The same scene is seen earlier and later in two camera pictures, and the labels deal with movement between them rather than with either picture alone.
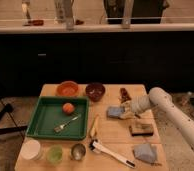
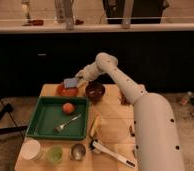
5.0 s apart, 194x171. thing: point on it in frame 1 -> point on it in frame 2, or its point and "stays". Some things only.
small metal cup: [78, 152] stays
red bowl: [67, 89] stays
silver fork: [58, 128] stays
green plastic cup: [54, 154] stays
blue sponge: [114, 111] -> [70, 82]
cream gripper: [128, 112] -> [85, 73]
